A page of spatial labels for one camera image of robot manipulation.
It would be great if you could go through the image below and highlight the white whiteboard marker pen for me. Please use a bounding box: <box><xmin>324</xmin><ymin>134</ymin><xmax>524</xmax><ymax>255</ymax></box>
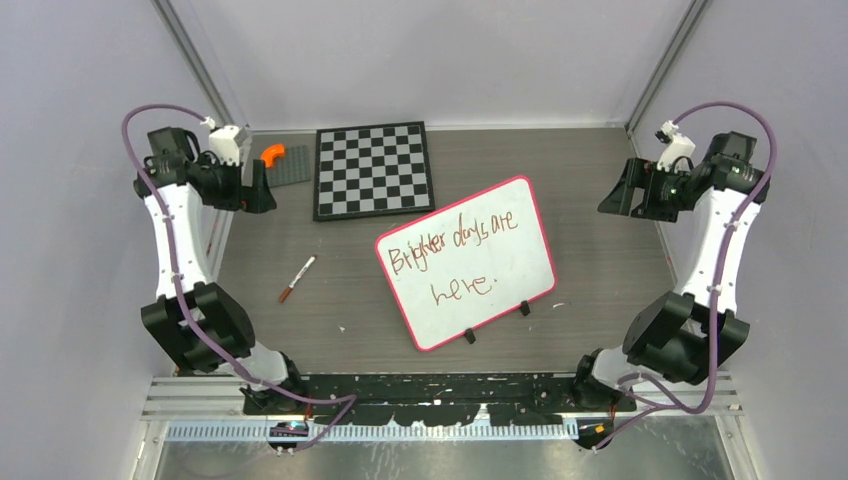
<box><xmin>287</xmin><ymin>255</ymin><xmax>317</xmax><ymax>289</ymax></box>

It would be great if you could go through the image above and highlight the brown marker cap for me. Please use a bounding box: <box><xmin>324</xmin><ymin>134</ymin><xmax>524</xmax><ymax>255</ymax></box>
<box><xmin>278</xmin><ymin>286</ymin><xmax>293</xmax><ymax>303</ymax></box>

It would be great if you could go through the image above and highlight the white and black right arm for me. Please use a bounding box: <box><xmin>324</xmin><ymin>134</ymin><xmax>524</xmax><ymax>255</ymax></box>
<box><xmin>570</xmin><ymin>131</ymin><xmax>768</xmax><ymax>411</ymax></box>

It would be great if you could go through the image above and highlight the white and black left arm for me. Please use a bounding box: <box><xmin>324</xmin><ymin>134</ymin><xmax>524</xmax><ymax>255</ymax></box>
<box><xmin>133</xmin><ymin>125</ymin><xmax>307</xmax><ymax>414</ymax></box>

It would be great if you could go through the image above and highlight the pink-framed whiteboard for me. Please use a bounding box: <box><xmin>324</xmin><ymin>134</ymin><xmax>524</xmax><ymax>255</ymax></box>
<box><xmin>374</xmin><ymin>176</ymin><xmax>558</xmax><ymax>352</ymax></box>

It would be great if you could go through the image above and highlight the grey lego baseplate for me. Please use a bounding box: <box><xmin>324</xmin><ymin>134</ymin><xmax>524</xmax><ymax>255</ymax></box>
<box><xmin>266</xmin><ymin>145</ymin><xmax>313</xmax><ymax>188</ymax></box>

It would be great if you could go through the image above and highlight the orange curved block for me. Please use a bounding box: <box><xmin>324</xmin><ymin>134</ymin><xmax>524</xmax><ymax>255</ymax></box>
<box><xmin>260</xmin><ymin>143</ymin><xmax>286</xmax><ymax>169</ymax></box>

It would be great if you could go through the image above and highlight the black white checkerboard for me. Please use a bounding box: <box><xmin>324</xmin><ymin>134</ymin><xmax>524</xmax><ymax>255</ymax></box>
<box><xmin>312</xmin><ymin>121</ymin><xmax>436</xmax><ymax>222</ymax></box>

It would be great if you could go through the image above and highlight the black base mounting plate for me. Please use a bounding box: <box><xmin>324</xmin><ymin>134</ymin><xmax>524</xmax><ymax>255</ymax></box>
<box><xmin>241</xmin><ymin>372</ymin><xmax>637</xmax><ymax>429</ymax></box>

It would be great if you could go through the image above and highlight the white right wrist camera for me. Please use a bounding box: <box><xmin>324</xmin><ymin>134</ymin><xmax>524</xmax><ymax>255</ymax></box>
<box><xmin>655</xmin><ymin>120</ymin><xmax>696</xmax><ymax>173</ymax></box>

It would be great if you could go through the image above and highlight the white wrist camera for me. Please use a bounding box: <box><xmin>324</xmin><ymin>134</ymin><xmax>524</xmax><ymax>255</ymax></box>
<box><xmin>208</xmin><ymin>125</ymin><xmax>252</xmax><ymax>167</ymax></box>
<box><xmin>655</xmin><ymin>120</ymin><xmax>696</xmax><ymax>173</ymax></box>

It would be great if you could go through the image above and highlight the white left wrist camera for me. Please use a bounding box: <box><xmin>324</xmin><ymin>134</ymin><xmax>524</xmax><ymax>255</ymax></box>
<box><xmin>208</xmin><ymin>125</ymin><xmax>252</xmax><ymax>167</ymax></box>

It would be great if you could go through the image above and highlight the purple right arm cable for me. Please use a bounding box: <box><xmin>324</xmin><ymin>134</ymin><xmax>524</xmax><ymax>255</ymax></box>
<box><xmin>592</xmin><ymin>101</ymin><xmax>778</xmax><ymax>454</ymax></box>

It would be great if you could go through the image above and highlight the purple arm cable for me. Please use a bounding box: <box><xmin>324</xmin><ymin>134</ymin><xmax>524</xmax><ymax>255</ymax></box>
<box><xmin>121</xmin><ymin>104</ymin><xmax>359</xmax><ymax>453</ymax></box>
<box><xmin>592</xmin><ymin>101</ymin><xmax>778</xmax><ymax>454</ymax></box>

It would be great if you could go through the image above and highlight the aluminium frame rail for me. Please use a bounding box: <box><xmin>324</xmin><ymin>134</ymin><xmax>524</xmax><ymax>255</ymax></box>
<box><xmin>144</xmin><ymin>208</ymin><xmax>246</xmax><ymax>418</ymax></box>

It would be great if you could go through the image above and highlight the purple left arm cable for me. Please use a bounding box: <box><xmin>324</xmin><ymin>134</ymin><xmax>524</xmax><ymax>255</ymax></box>
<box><xmin>121</xmin><ymin>104</ymin><xmax>359</xmax><ymax>453</ymax></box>

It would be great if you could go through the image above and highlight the white slotted cable duct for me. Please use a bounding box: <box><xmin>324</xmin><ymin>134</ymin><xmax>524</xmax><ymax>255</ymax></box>
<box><xmin>165</xmin><ymin>419</ymin><xmax>579</xmax><ymax>442</ymax></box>

